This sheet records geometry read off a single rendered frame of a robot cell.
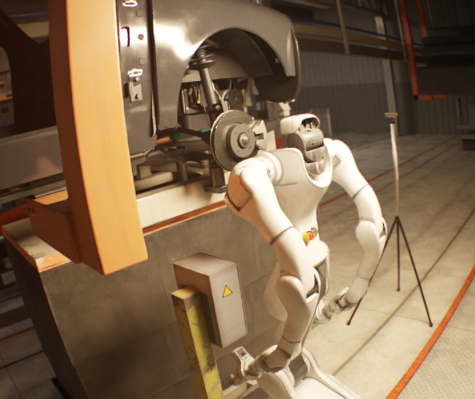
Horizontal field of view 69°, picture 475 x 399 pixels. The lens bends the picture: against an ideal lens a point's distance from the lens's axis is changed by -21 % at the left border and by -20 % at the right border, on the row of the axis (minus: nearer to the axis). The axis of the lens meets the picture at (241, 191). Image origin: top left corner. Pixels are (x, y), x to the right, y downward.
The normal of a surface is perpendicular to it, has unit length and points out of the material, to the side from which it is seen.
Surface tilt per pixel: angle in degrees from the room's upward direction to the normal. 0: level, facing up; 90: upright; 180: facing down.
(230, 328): 90
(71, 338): 90
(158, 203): 90
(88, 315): 90
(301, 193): 116
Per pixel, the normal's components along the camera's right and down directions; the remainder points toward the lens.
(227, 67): 0.66, 0.08
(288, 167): -0.41, 0.23
